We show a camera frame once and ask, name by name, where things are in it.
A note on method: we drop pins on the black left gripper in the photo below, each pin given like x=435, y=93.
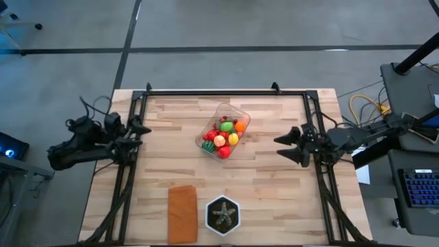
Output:
x=118, y=145

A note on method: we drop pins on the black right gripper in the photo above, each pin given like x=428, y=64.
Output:
x=315, y=144

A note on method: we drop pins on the orange toy mandarin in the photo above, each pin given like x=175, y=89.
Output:
x=240, y=126

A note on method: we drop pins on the yellow toy bell pepper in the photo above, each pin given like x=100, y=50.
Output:
x=233, y=139

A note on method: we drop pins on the red toy tomato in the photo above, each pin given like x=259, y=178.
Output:
x=224, y=152

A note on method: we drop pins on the light green toy melon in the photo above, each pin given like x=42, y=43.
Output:
x=226, y=127

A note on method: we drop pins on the striped green toy watermelon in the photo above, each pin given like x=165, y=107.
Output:
x=208, y=147

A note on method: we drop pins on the toy peach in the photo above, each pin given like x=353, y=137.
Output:
x=219, y=141

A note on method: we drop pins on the red toy bell pepper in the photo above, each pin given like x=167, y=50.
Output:
x=211, y=135

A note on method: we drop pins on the clear plastic tupperware container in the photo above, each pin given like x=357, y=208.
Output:
x=224, y=109

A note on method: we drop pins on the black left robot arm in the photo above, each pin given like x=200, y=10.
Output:
x=75, y=147

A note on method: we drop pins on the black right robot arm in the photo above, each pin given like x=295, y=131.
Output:
x=346, y=139

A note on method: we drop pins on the white paper sheet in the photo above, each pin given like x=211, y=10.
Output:
x=363, y=173

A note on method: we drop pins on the black stand foot bar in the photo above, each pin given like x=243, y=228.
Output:
x=372, y=156

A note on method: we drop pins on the orange folded cloth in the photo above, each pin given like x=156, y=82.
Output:
x=182, y=215

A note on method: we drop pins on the green star-shaped succulent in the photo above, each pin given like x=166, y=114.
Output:
x=223, y=214

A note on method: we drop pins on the grey metal stand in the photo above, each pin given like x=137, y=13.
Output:
x=31, y=170

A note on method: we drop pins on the white hexagonal planter pot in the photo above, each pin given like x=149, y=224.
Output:
x=208, y=224

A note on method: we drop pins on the grey desk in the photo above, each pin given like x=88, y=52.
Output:
x=398, y=202

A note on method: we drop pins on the black computer with blue light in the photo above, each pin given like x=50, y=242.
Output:
x=17, y=147

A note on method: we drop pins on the grey cart top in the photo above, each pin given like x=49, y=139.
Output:
x=408, y=92

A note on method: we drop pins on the smartphone in pale case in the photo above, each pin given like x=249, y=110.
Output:
x=423, y=132

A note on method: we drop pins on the backlit keyboard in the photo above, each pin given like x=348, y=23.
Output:
x=422, y=188

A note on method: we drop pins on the black pole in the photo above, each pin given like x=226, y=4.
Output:
x=416, y=55

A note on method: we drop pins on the grey chair base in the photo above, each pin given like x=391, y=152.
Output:
x=24, y=24

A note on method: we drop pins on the black frame bracket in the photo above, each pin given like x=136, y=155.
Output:
x=148, y=87
x=275, y=88

